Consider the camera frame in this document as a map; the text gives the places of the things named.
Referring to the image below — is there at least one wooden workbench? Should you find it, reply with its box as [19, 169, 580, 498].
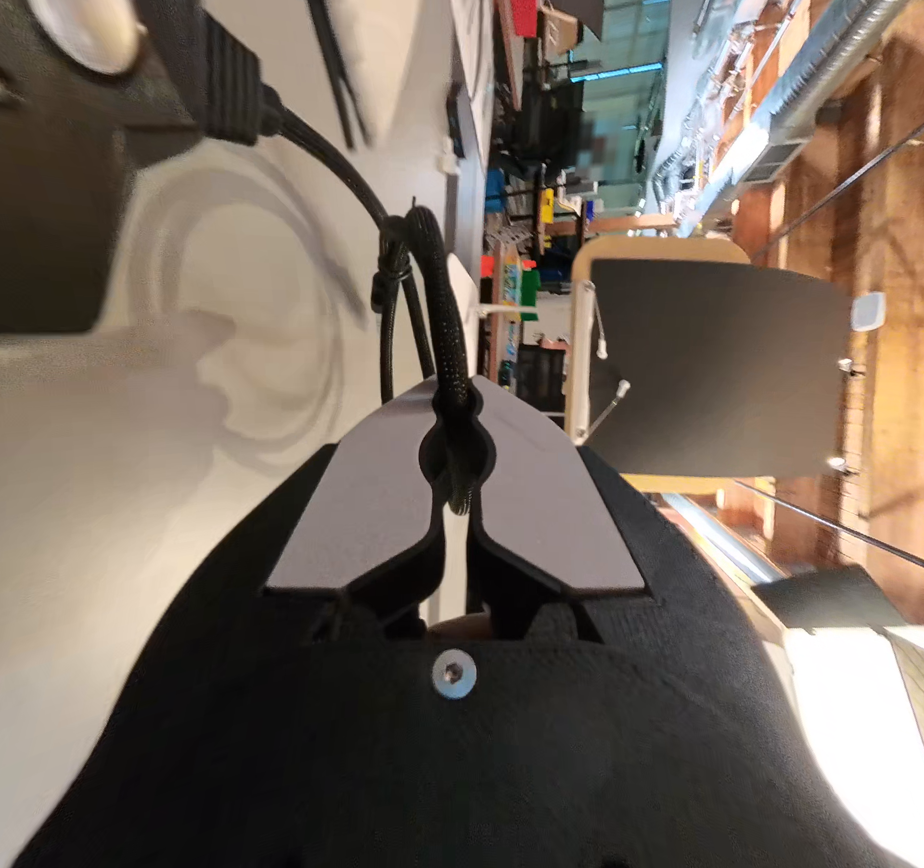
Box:
[491, 0, 526, 113]

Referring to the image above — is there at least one silver ventilation duct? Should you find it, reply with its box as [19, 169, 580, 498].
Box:
[689, 0, 924, 187]

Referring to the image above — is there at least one person's right hand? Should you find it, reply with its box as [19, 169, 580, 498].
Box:
[426, 612, 499, 641]

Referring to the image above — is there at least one wall air vent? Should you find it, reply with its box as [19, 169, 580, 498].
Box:
[738, 138, 811, 185]

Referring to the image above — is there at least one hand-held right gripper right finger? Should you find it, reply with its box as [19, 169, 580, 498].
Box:
[465, 375, 647, 634]

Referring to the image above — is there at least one black mesh sleeved switch cable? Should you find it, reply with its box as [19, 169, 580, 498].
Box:
[189, 8, 499, 519]

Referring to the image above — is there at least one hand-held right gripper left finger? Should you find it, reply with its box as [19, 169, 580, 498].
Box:
[263, 379, 446, 627]

